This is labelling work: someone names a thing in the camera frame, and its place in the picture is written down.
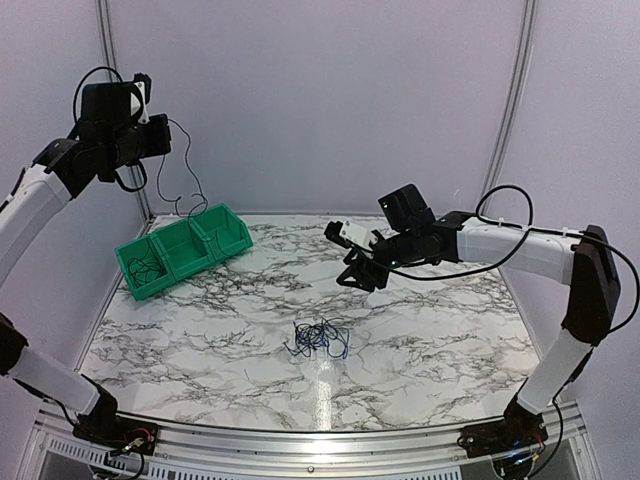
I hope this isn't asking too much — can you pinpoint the left corner aluminium post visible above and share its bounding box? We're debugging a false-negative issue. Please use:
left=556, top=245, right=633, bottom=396
left=91, top=1, right=151, bottom=223

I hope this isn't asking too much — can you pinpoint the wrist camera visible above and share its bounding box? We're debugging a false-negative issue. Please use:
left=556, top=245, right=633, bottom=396
left=131, top=72, right=152, bottom=125
left=324, top=221, right=378, bottom=251

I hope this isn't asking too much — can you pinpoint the right corner aluminium post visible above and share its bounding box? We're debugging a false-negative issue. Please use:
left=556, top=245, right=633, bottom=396
left=478, top=0, right=538, bottom=199

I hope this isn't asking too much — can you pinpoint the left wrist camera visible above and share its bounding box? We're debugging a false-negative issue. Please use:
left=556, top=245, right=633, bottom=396
left=131, top=72, right=152, bottom=125

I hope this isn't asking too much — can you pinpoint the left green bin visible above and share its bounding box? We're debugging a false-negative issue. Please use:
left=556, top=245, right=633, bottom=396
left=115, top=235, right=174, bottom=301

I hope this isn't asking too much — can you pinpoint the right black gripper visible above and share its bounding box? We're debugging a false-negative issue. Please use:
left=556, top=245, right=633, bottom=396
left=338, top=228, right=421, bottom=292

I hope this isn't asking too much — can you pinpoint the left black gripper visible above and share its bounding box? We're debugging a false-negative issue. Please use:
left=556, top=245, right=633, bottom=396
left=103, top=112, right=170, bottom=170

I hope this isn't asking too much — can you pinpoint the blue cable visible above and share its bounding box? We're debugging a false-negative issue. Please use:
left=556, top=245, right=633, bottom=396
left=292, top=322, right=351, bottom=360

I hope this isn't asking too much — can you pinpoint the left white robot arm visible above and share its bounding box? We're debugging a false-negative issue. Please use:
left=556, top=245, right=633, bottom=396
left=1, top=63, right=181, bottom=422

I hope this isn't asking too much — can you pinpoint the corner aluminium post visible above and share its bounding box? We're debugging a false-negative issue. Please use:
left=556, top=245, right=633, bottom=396
left=478, top=0, right=538, bottom=199
left=91, top=1, right=151, bottom=223

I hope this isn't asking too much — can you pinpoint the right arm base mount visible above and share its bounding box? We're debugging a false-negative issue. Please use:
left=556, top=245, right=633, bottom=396
left=457, top=398, right=548, bottom=458

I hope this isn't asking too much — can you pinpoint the green bin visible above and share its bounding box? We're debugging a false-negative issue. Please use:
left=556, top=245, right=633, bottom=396
left=151, top=219, right=212, bottom=281
left=189, top=204, right=253, bottom=264
left=115, top=235, right=174, bottom=301

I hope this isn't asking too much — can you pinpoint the black cable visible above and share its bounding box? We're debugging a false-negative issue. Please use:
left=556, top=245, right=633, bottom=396
left=283, top=317, right=351, bottom=359
left=157, top=117, right=226, bottom=261
left=127, top=256, right=165, bottom=286

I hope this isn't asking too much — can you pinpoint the right green bin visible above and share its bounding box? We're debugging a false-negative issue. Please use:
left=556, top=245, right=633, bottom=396
left=189, top=204, right=253, bottom=264

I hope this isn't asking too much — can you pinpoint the middle green bin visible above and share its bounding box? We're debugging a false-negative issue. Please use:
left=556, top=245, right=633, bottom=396
left=151, top=219, right=212, bottom=281

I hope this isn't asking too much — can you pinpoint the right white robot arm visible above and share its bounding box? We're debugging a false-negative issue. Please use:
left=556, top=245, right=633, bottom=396
left=325, top=184, right=639, bottom=448

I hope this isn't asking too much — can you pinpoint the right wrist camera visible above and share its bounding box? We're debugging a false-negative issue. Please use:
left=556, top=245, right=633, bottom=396
left=324, top=221, right=378, bottom=251

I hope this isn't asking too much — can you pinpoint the aluminium front rail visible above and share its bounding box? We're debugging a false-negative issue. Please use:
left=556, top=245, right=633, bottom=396
left=17, top=403, right=602, bottom=479

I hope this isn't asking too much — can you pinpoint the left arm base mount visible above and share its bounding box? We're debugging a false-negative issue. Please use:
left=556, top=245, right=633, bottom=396
left=73, top=395, right=159, bottom=456

